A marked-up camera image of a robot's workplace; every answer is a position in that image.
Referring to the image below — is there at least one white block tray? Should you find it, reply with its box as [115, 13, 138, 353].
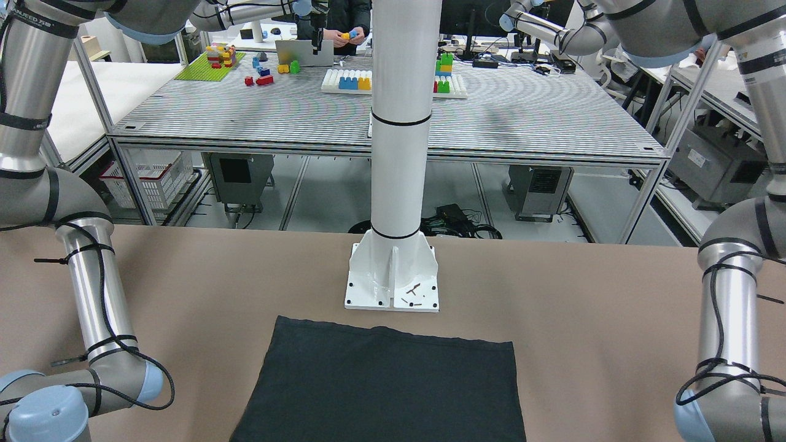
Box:
[321, 68, 373, 95]

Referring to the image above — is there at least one green lego baseplate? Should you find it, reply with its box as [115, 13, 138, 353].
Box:
[173, 52, 246, 82]

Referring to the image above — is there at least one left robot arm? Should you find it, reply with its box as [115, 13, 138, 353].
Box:
[598, 1, 785, 441]

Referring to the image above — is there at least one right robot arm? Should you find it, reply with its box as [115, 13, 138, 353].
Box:
[2, 1, 198, 441]

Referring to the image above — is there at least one grey control box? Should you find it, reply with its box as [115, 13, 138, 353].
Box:
[201, 153, 273, 214]
[507, 165, 574, 223]

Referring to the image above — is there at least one black t-shirt with logo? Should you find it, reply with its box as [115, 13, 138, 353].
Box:
[230, 316, 527, 441]

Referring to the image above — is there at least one white central robot column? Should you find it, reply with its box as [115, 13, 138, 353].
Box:
[343, 1, 442, 312]

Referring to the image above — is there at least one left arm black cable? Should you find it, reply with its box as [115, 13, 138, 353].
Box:
[674, 250, 786, 407]

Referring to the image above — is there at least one striped background workbench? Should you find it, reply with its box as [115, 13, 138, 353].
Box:
[106, 52, 671, 245]

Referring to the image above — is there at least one white plastic basket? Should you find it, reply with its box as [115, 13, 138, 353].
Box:
[100, 149, 193, 211]

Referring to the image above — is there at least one background person in black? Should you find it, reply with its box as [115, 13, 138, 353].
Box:
[324, 1, 372, 54]

